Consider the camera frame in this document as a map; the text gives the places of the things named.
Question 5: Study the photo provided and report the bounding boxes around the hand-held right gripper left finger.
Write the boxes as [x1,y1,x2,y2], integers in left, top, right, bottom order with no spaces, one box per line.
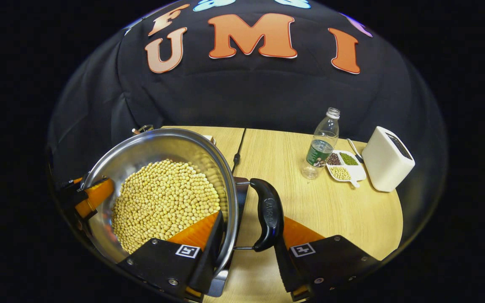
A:
[116,210,226,303]

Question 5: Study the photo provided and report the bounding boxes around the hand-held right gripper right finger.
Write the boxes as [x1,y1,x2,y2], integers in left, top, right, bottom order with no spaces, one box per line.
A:
[273,216,382,302]

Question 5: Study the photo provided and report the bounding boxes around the stainless steel pot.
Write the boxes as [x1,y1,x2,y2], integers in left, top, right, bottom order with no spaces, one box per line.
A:
[80,128,285,295]

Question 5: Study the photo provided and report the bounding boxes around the pile of soybeans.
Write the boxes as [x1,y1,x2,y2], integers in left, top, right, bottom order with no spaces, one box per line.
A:
[111,159,222,255]

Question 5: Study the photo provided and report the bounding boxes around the heap of yellow beans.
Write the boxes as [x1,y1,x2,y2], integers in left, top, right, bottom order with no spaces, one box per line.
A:
[330,167,352,181]

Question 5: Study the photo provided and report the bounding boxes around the white divided dish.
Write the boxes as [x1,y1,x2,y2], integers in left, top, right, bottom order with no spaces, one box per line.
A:
[326,150,368,188]

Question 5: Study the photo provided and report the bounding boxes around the clear plastic bottle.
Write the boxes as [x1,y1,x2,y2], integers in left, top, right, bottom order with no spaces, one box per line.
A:
[301,107,341,181]

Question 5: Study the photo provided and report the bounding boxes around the white toaster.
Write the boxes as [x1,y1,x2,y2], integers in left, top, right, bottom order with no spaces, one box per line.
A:
[361,126,416,193]

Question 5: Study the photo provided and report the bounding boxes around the black backdrop cloth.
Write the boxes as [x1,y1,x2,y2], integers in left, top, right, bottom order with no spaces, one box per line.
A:
[47,0,449,211]

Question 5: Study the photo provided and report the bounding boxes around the black power cable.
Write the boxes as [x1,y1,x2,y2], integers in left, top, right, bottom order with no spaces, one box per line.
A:
[230,128,248,174]

